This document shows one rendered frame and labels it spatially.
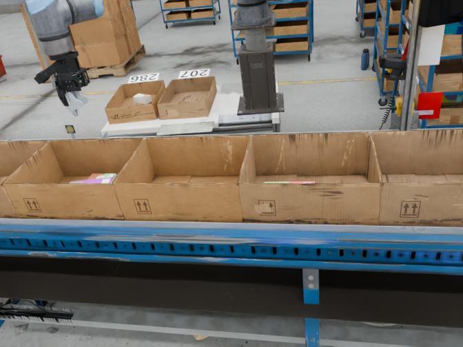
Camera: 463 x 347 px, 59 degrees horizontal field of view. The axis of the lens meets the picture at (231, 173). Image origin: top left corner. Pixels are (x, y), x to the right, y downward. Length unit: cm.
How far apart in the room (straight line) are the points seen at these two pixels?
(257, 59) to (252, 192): 115
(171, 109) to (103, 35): 359
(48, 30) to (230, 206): 74
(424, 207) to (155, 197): 76
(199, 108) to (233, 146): 89
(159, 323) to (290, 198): 93
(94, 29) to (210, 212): 480
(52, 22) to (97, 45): 454
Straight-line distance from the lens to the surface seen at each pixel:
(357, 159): 145
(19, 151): 183
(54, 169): 174
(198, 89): 268
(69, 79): 141
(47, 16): 137
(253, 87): 226
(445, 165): 151
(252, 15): 216
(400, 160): 147
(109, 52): 587
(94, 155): 166
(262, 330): 177
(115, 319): 196
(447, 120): 263
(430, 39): 197
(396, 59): 197
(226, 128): 225
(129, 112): 242
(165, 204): 128
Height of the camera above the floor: 171
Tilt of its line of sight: 32 degrees down
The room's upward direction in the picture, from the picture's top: 8 degrees counter-clockwise
